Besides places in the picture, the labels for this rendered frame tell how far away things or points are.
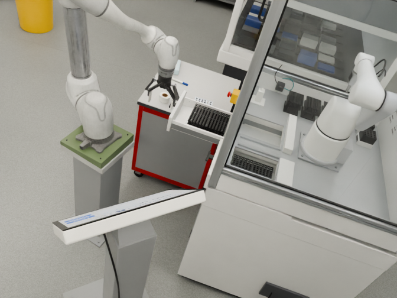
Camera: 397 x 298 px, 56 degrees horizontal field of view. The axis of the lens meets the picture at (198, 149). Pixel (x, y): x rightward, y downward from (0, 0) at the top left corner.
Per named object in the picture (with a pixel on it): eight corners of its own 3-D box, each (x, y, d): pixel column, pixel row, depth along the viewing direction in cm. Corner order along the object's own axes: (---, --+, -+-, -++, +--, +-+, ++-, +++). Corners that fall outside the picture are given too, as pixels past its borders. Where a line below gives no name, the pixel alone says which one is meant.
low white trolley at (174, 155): (128, 177, 292) (137, 100, 240) (156, 129, 337) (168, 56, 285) (198, 202, 289) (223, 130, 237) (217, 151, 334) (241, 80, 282)
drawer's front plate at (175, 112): (166, 130, 217) (169, 116, 209) (181, 103, 238) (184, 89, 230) (169, 132, 217) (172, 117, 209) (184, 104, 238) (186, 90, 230)
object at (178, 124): (170, 128, 217) (172, 120, 212) (183, 104, 235) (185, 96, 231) (236, 151, 215) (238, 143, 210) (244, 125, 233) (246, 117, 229)
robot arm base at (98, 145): (68, 142, 199) (67, 135, 195) (98, 122, 213) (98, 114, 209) (94, 158, 193) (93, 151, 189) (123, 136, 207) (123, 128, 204)
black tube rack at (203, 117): (185, 128, 219) (187, 120, 215) (194, 111, 232) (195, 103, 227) (221, 141, 218) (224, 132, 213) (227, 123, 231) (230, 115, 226)
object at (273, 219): (201, 204, 187) (207, 185, 177) (238, 94, 261) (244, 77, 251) (386, 270, 182) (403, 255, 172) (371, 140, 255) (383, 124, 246)
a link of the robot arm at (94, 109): (88, 143, 192) (85, 110, 177) (77, 122, 203) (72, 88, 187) (119, 135, 200) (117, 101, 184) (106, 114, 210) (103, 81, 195)
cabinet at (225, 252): (173, 279, 241) (199, 206, 186) (211, 171, 315) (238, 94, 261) (316, 333, 236) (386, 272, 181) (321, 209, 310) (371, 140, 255)
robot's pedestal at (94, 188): (64, 224, 253) (58, 144, 200) (94, 196, 273) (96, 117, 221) (99, 248, 246) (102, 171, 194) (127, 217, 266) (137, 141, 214)
